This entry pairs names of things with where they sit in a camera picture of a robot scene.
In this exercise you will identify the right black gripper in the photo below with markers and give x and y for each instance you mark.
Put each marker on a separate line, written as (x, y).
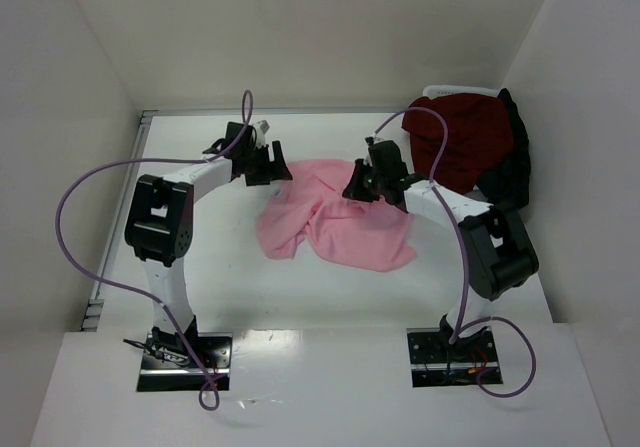
(370, 183)

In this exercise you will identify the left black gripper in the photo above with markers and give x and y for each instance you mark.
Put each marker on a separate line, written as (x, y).
(262, 168)

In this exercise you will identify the pink t-shirt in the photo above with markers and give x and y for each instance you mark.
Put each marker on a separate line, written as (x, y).
(310, 208)

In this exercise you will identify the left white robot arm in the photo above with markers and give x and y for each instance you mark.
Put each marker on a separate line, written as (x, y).
(160, 225)

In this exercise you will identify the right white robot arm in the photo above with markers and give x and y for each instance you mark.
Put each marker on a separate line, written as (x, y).
(496, 250)

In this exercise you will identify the white laundry basket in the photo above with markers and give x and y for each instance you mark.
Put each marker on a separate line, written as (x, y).
(440, 90)

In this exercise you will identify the dark red t-shirt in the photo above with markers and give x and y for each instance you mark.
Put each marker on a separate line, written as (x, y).
(479, 138)

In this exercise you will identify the black t-shirt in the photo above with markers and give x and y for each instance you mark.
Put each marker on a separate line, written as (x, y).
(509, 181)

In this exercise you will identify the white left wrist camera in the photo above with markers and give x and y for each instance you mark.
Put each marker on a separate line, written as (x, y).
(259, 132)

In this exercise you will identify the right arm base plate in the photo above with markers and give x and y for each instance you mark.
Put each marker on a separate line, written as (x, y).
(436, 364)

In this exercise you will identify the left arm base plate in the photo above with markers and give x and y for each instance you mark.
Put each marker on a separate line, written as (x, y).
(163, 370)

